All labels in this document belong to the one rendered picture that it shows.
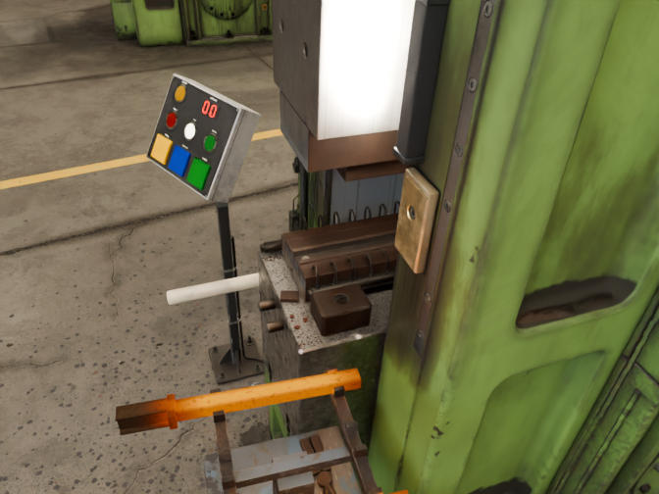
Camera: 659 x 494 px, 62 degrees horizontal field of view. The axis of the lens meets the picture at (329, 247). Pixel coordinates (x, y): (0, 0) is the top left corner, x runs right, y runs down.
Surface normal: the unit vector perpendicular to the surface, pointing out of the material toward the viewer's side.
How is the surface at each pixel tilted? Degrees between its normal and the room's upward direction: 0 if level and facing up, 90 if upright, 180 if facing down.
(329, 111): 90
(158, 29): 90
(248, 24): 90
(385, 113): 90
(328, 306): 0
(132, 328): 0
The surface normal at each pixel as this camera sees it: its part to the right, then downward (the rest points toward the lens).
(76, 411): 0.04, -0.79
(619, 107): 0.34, 0.57
